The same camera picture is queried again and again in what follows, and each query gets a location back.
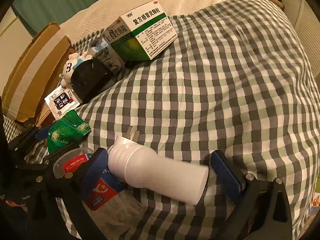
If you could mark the white cartoon figurine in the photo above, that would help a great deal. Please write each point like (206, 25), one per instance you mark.
(74, 60)

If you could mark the checkered bed sheet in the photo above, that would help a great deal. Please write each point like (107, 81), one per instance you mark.
(236, 79)

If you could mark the white black sachet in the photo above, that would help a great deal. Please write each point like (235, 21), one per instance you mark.
(61, 100)

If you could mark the clear plastic round container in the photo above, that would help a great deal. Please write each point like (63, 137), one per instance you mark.
(71, 161)

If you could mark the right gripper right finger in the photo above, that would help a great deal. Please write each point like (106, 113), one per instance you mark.
(261, 209)

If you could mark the green foil packet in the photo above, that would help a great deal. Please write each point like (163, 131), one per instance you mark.
(70, 128)

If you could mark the cream quilted blanket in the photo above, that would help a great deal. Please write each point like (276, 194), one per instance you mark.
(103, 13)

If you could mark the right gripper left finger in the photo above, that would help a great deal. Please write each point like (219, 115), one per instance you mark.
(79, 187)

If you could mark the blue white small box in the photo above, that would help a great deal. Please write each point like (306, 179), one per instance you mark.
(100, 49)

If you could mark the red blue packaged cloth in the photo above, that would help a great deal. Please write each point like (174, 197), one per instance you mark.
(113, 209)

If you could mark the brown cardboard box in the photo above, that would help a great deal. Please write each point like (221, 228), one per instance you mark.
(36, 74)

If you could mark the white plastic bottle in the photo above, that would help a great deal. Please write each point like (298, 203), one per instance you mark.
(141, 167)

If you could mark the black round case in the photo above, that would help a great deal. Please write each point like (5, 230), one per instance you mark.
(89, 78)

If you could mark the green white medicine box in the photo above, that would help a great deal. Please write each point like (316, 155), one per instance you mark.
(141, 33)

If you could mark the white louvered wardrobe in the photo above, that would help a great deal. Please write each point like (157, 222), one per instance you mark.
(306, 25)

